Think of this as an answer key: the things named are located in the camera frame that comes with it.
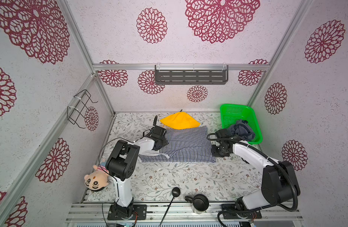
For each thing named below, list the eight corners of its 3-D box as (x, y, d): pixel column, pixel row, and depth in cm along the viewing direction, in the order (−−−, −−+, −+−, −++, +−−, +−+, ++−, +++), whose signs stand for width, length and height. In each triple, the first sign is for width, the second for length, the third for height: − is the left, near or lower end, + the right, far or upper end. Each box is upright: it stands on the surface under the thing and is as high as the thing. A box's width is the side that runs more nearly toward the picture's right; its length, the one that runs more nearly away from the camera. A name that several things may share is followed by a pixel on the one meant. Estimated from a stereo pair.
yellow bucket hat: (170, 137, 107) (170, 135, 105) (160, 121, 118) (160, 118, 116) (198, 125, 115) (199, 123, 113) (187, 111, 125) (187, 108, 123)
